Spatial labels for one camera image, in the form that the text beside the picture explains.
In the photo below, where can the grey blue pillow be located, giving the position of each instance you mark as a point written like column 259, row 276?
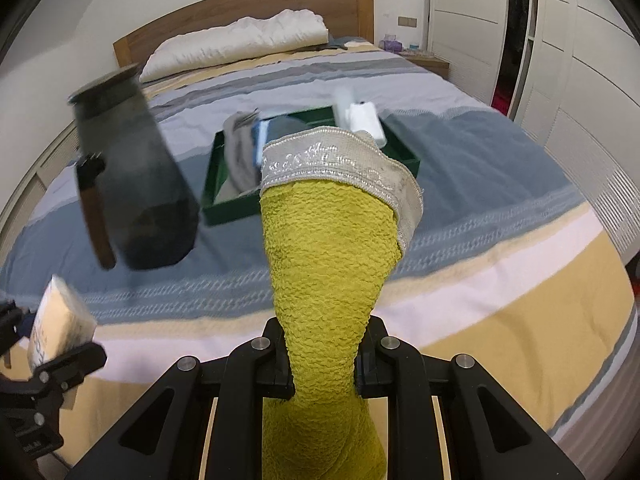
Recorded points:
column 350, row 41

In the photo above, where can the red bag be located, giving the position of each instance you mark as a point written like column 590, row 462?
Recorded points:
column 501, row 100

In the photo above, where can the dark hanging clothes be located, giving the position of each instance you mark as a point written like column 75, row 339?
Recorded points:
column 517, row 10

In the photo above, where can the yellow green towel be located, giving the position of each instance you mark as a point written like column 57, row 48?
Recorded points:
column 325, row 260

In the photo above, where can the wooden headboard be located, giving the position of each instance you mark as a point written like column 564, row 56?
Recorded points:
column 300, row 5

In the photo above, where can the bed with striped sheet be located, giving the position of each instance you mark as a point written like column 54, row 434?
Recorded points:
column 500, row 260

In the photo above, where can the light blue item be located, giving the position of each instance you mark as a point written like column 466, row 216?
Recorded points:
column 261, row 142

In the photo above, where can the white folded duvet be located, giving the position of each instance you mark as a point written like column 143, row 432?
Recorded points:
column 240, row 40

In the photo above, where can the green tray box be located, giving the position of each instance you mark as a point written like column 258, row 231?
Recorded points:
column 225, row 212

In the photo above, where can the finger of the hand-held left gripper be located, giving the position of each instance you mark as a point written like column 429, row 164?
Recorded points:
column 10, row 325
column 70, row 365

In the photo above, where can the dark glass pitcher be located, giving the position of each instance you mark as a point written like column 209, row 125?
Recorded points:
column 140, row 185

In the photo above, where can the tissue packet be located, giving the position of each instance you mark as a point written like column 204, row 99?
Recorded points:
column 55, row 320

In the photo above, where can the wall switch panel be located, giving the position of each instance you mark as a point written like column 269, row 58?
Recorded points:
column 407, row 21

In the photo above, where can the wooden nightstand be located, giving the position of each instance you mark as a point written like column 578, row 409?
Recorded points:
column 430, row 63

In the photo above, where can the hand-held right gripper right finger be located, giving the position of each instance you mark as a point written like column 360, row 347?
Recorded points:
column 372, row 365

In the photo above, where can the white wardrobe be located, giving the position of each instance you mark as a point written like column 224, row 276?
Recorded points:
column 590, row 110

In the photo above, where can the purple item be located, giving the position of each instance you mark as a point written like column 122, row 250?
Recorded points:
column 390, row 43

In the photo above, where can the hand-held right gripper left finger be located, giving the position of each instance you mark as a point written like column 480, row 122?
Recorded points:
column 272, row 360

